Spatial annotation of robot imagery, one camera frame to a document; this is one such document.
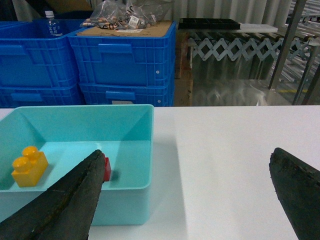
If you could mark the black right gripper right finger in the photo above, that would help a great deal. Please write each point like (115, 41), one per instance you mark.
(297, 186)

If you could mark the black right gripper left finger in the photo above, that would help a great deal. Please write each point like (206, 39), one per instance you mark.
(65, 210)

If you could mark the red toy block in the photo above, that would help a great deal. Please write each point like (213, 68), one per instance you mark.
(107, 169)

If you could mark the light teal plastic box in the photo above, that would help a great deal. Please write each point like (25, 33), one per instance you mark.
(69, 134)

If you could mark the yellow toy brick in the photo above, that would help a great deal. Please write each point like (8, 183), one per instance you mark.
(30, 167)

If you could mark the lower middle blue crate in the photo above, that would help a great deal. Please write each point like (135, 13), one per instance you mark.
(13, 97)

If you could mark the expandable roller conveyor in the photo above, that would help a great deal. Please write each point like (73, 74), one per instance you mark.
(221, 57)

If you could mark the lower right blue crate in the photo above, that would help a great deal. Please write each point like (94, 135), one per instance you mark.
(158, 96)

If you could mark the blue crate with bottle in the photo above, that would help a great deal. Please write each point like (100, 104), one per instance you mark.
(29, 58)

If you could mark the white board on conveyor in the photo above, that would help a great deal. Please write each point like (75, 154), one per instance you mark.
(256, 28)

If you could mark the blue crate with cardboard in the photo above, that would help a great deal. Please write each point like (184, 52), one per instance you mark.
(123, 60)

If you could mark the clear plastic water bottle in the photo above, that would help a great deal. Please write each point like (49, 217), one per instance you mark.
(53, 26)

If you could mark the black plastic tray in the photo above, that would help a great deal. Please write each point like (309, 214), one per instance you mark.
(208, 24)

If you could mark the clear bag of parts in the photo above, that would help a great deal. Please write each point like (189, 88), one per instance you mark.
(131, 15)

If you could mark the brown cardboard sheet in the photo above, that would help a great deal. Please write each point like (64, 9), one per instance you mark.
(158, 30)

